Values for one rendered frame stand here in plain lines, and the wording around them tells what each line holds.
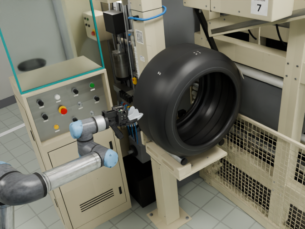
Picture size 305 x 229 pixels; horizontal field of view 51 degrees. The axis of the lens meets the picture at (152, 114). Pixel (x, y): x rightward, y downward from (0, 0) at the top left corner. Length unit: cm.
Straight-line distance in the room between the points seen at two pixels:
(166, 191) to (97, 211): 60
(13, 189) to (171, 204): 156
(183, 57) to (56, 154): 112
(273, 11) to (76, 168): 103
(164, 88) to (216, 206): 152
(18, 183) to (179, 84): 80
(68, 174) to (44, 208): 183
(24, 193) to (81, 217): 146
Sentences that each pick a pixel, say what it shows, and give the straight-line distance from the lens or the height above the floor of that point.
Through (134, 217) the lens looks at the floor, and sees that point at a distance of 275.
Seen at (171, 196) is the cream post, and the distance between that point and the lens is 248.
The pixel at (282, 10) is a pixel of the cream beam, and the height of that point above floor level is 167.
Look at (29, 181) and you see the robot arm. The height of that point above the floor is 132.
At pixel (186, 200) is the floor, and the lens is 284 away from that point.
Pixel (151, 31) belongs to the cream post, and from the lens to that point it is 182.
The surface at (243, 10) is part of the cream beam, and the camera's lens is 157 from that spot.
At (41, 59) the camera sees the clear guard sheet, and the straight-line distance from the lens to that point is 199.
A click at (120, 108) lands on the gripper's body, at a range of 151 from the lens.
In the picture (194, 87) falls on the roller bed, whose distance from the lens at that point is 226.
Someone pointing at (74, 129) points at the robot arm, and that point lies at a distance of 141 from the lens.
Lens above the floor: 202
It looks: 30 degrees down
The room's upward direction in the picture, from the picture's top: 7 degrees counter-clockwise
